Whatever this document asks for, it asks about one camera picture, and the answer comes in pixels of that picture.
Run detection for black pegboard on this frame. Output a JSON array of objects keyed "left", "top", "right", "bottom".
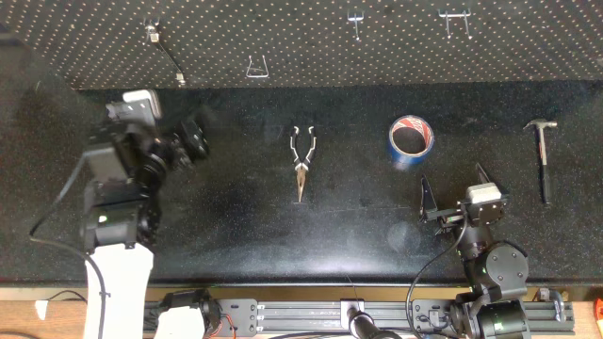
[{"left": 0, "top": 0, "right": 603, "bottom": 90}]

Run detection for roll of blue tape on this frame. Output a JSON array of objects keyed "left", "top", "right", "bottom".
[{"left": 387, "top": 114, "right": 435, "bottom": 167}]

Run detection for hammer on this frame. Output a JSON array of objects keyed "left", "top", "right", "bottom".
[{"left": 522, "top": 118, "right": 559, "bottom": 206}]

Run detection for pliers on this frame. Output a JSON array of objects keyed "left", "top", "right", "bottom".
[{"left": 288, "top": 124, "right": 318, "bottom": 203}]

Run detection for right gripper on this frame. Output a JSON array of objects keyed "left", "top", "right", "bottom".
[{"left": 419, "top": 162, "right": 510, "bottom": 235}]

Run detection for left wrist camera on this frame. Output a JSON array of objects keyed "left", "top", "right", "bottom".
[{"left": 106, "top": 89, "right": 163, "bottom": 127}]

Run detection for mounting rail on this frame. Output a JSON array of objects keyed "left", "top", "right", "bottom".
[{"left": 143, "top": 287, "right": 576, "bottom": 339}]

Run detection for wrench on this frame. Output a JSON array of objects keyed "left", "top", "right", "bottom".
[{"left": 144, "top": 24, "right": 187, "bottom": 88}]

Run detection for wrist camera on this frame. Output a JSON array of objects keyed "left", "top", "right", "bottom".
[
  {"left": 464, "top": 182, "right": 502, "bottom": 205},
  {"left": 106, "top": 89, "right": 163, "bottom": 127}
]

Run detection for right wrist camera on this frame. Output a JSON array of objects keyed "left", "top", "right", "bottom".
[{"left": 464, "top": 182, "right": 502, "bottom": 205}]

